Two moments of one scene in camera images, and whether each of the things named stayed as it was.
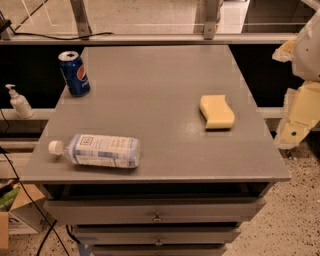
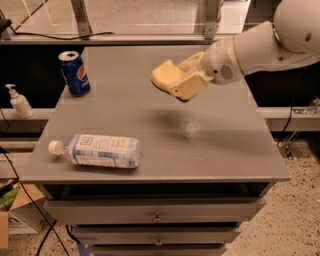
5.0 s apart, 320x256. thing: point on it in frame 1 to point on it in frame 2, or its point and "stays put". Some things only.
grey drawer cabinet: (208, 155) stays put
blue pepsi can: (76, 73) stays put
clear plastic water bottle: (121, 152) stays put
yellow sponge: (218, 114) to (166, 75)
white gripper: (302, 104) to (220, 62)
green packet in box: (7, 199) stays put
